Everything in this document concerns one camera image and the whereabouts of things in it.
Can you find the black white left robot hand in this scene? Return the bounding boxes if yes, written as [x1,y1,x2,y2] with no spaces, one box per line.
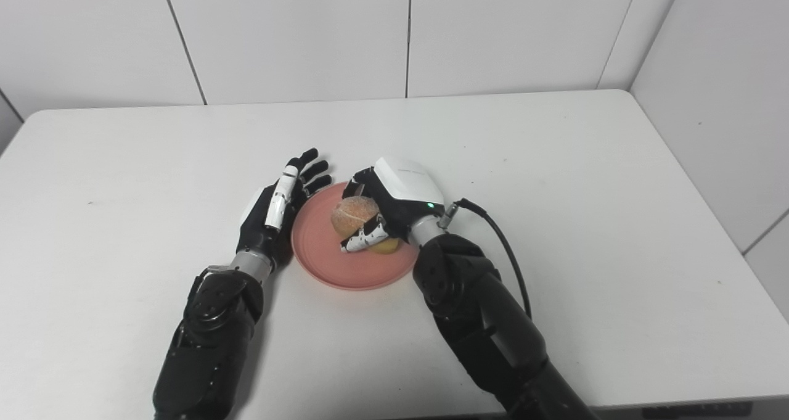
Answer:
[236,147,333,264]

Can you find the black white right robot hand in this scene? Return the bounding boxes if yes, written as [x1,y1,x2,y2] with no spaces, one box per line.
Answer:
[340,156,446,254]

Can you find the golden bread roll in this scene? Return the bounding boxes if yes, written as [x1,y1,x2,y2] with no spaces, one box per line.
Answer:
[330,196,405,255]

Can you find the pink round plate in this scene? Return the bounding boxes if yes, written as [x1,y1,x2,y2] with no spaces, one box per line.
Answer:
[291,181,421,292]

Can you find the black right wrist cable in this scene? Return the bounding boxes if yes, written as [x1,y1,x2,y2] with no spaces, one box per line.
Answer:
[438,198,534,319]

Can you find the black table frame rail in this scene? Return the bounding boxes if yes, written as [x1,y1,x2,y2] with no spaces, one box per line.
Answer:
[641,401,754,420]

